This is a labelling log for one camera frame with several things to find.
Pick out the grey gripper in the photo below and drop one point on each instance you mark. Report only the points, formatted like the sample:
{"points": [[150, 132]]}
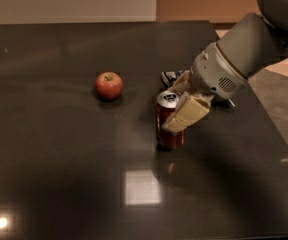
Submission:
{"points": [[215, 71]]}

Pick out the red coke can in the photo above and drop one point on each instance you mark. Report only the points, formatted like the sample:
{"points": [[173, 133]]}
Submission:
{"points": [[165, 105]]}

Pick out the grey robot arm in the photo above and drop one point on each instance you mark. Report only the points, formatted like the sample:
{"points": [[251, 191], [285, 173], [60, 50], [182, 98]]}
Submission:
{"points": [[257, 40]]}

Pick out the blue chip bag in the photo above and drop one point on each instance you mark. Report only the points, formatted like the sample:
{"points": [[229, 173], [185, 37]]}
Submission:
{"points": [[169, 78]]}

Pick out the red apple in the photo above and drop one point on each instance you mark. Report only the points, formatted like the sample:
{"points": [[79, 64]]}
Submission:
{"points": [[109, 86]]}

